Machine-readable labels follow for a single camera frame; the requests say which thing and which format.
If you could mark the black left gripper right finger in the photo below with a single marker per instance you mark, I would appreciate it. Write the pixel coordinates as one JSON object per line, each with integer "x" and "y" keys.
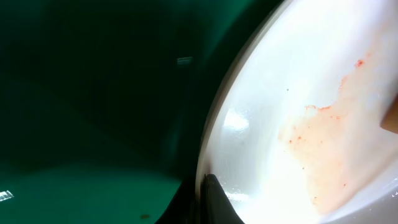
{"x": 215, "y": 207}

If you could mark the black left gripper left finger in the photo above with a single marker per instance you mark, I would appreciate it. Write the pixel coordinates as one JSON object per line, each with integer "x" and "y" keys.
{"x": 183, "y": 206}

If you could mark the teal plastic tray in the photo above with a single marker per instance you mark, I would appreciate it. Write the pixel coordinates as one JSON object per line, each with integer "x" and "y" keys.
{"x": 103, "y": 103}

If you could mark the white plate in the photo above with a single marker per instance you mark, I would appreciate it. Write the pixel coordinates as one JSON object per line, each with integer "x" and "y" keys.
{"x": 294, "y": 134}

